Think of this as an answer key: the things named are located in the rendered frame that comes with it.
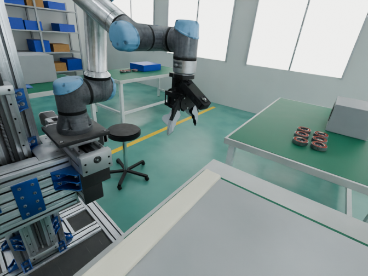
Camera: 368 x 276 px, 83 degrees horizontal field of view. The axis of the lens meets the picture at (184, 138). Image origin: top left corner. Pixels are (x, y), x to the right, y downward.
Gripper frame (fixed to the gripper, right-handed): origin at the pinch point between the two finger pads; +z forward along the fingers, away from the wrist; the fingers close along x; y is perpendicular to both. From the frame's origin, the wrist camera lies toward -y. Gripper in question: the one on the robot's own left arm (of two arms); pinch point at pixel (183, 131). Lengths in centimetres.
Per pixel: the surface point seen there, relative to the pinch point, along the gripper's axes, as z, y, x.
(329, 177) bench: 43, -43, -94
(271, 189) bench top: 41, -23, -50
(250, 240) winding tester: -16, -43, 39
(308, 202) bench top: 41, -41, -55
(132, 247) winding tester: -17, -37, 46
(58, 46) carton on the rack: 22, 618, -161
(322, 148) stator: 38, -31, -123
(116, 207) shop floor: 115, 89, -17
